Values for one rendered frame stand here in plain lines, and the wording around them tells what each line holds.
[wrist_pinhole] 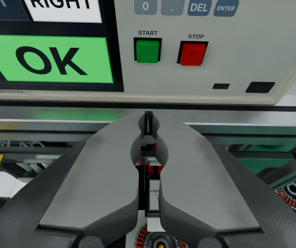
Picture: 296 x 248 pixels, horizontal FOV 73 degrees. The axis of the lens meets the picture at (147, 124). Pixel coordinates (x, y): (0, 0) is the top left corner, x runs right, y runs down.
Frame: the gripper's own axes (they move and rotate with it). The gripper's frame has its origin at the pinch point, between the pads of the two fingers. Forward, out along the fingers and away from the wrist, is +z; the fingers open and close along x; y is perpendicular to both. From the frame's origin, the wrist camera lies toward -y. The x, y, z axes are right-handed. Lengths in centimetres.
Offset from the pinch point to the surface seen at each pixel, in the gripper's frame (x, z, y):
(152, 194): 1.5, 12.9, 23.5
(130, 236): -2.9, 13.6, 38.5
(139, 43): -0.8, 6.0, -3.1
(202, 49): 4.3, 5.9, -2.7
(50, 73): -9.2, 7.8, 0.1
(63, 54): -7.4, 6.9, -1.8
